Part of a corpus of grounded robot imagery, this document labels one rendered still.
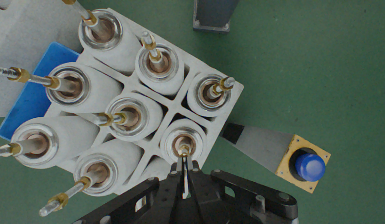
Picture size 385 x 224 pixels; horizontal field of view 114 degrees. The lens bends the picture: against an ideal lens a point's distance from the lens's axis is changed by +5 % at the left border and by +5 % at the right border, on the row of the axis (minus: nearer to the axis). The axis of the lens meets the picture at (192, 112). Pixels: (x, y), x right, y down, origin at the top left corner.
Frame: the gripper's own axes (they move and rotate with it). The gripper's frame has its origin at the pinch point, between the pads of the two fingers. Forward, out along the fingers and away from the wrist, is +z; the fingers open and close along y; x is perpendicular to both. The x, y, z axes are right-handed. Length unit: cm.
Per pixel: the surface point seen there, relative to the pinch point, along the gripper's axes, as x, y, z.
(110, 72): 17.3, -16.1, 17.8
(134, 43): 21.9, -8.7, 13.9
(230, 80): 10.0, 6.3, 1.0
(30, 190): -17, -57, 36
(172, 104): 8.7, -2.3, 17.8
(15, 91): 16, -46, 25
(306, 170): -3.1, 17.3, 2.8
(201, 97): 9.2, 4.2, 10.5
